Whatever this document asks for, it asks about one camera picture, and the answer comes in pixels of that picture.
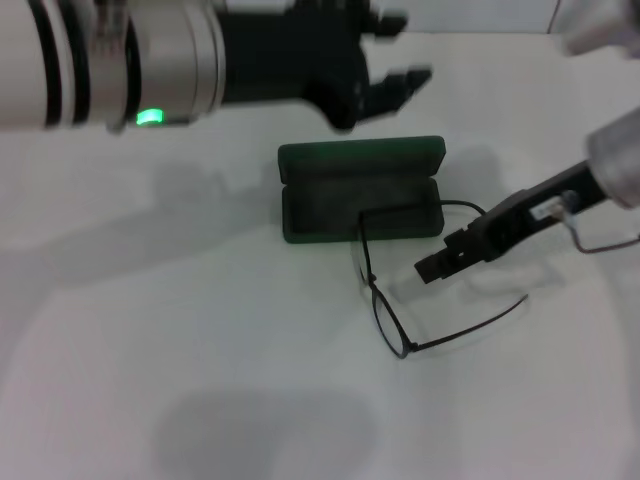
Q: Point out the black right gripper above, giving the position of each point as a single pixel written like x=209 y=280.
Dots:
x=520 y=220

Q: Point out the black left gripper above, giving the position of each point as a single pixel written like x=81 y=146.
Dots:
x=300 y=55

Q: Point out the black thin-framed glasses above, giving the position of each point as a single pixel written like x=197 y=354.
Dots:
x=385 y=322

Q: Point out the green glasses case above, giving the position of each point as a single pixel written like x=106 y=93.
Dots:
x=320 y=200

